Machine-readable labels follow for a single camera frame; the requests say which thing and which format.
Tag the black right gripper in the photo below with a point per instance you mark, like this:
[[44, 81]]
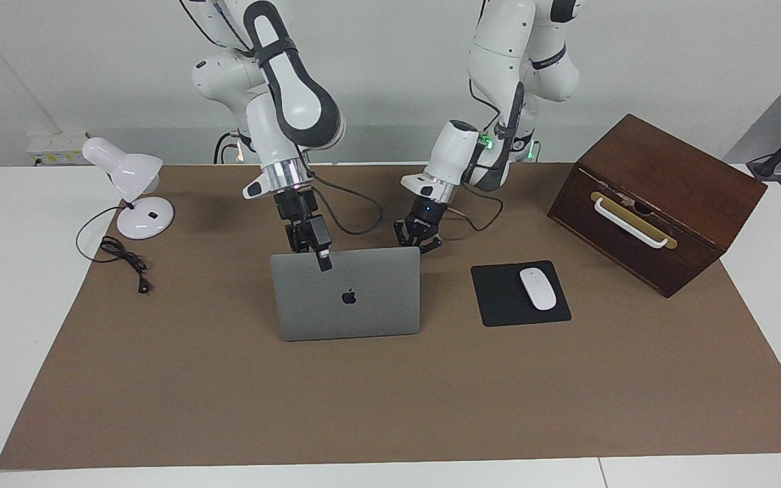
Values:
[[299, 203]]

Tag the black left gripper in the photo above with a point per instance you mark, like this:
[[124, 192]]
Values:
[[426, 213]]

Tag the grey Apple laptop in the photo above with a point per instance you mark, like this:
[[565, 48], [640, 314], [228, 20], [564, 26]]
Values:
[[377, 305]]

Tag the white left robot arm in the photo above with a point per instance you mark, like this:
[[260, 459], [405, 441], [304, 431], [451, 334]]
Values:
[[499, 54]]

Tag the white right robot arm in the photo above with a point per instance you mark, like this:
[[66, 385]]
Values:
[[295, 88]]

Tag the black mouse pad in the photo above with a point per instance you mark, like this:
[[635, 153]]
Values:
[[499, 298]]

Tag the white computer mouse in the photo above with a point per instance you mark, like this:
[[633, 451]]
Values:
[[538, 288]]

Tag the brown table mat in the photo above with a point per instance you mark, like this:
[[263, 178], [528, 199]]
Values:
[[363, 407]]

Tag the white desk lamp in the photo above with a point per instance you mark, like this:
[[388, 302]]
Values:
[[146, 220]]

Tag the dark brown wooden box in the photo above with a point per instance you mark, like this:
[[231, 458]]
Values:
[[668, 176]]

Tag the white power strip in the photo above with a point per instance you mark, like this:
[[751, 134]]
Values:
[[58, 146]]

